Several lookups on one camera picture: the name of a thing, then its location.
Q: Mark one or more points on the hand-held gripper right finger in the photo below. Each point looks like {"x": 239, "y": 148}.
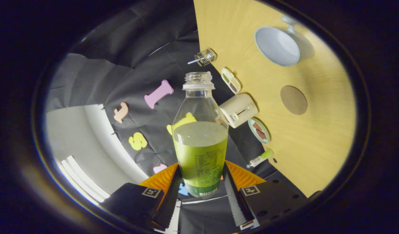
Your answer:
{"x": 233, "y": 201}

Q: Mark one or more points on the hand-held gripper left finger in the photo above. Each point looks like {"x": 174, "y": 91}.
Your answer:
{"x": 170, "y": 204}

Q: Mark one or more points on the clear green-label juice bottle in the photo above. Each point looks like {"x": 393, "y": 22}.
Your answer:
{"x": 199, "y": 159}

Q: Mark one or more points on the round brown coaster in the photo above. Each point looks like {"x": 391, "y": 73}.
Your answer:
{"x": 293, "y": 100}

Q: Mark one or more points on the pale grey cup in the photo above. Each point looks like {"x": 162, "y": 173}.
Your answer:
{"x": 277, "y": 47}

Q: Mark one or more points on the small white green bottle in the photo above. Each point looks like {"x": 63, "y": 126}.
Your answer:
{"x": 259, "y": 158}

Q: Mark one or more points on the pale green plate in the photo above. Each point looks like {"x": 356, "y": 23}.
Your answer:
{"x": 266, "y": 136}

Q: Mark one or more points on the brown meat piece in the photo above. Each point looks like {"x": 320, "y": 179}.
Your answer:
{"x": 261, "y": 134}
{"x": 257, "y": 126}

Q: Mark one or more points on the ceiling light panel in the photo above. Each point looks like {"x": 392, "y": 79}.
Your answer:
{"x": 84, "y": 182}

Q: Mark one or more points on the white toaster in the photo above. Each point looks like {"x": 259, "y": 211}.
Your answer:
{"x": 238, "y": 110}

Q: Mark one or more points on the wooden table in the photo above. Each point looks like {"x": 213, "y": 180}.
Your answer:
{"x": 316, "y": 143}

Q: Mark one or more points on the white divided snack tray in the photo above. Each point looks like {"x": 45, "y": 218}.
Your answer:
{"x": 231, "y": 80}

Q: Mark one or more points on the white spoon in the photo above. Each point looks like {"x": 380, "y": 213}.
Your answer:
{"x": 193, "y": 61}

